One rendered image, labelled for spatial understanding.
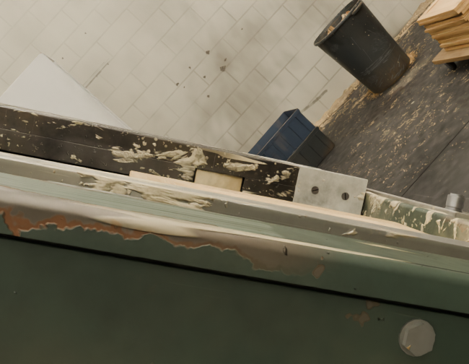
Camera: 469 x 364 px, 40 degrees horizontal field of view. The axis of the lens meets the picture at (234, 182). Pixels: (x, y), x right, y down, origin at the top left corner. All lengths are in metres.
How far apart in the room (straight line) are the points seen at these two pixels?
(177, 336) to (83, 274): 0.04
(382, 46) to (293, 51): 1.20
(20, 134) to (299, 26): 5.20
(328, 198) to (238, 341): 0.87
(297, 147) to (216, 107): 1.20
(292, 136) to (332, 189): 3.91
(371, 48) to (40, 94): 2.46
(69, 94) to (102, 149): 3.49
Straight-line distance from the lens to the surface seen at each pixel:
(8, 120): 1.07
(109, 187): 0.48
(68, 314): 0.24
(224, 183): 1.07
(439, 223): 0.89
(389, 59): 5.17
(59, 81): 4.55
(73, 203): 0.23
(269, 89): 6.03
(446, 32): 4.14
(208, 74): 5.95
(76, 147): 1.06
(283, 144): 4.99
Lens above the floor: 1.28
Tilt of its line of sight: 10 degrees down
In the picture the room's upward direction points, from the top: 48 degrees counter-clockwise
